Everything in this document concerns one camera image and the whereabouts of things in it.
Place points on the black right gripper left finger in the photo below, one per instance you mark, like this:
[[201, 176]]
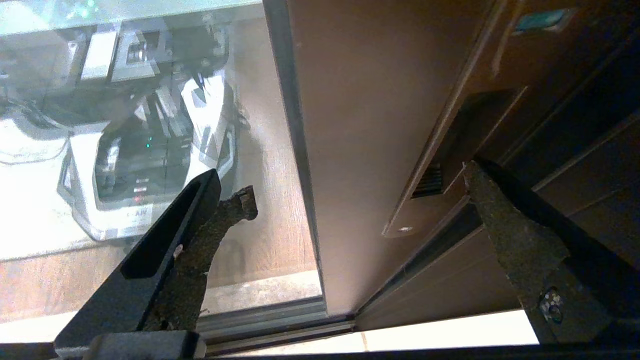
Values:
[[185, 280]]

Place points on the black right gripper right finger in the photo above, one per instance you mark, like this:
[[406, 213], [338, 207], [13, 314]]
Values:
[[525, 250]]

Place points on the brown framed sliding glass door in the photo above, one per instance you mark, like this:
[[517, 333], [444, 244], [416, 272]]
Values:
[[360, 150]]

